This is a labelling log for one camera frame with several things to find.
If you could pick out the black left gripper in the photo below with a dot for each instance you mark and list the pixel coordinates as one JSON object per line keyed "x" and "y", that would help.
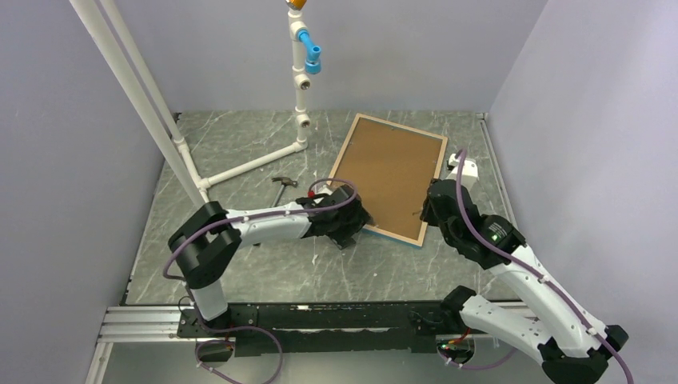
{"x": 358, "y": 218}

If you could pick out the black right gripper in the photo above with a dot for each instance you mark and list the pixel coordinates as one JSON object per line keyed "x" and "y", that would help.
{"x": 428, "y": 214}

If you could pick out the blue picture frame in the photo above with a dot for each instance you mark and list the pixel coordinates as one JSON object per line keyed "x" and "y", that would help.
{"x": 391, "y": 166}

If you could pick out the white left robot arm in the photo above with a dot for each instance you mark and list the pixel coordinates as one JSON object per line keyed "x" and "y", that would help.
{"x": 206, "y": 243}

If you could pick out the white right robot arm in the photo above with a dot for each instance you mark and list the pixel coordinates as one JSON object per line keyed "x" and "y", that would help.
{"x": 565, "y": 340}

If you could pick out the steel claw hammer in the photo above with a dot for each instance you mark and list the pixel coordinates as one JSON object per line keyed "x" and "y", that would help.
{"x": 281, "y": 188}

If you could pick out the blue pipe fitting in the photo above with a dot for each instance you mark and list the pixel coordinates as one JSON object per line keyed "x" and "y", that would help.
{"x": 312, "y": 52}

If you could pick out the orange pipe cap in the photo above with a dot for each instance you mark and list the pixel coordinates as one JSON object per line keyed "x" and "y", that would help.
{"x": 296, "y": 5}

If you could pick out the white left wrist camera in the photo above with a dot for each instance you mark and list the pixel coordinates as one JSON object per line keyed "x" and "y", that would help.
{"x": 316, "y": 195}

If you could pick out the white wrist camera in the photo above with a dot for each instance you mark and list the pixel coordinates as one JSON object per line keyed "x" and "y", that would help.
{"x": 467, "y": 169}
{"x": 316, "y": 195}

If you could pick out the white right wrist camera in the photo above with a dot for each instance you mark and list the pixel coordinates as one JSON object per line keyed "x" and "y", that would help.
{"x": 467, "y": 169}

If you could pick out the aluminium table edge rail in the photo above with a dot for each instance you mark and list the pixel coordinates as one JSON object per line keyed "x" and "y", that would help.
{"x": 492, "y": 191}

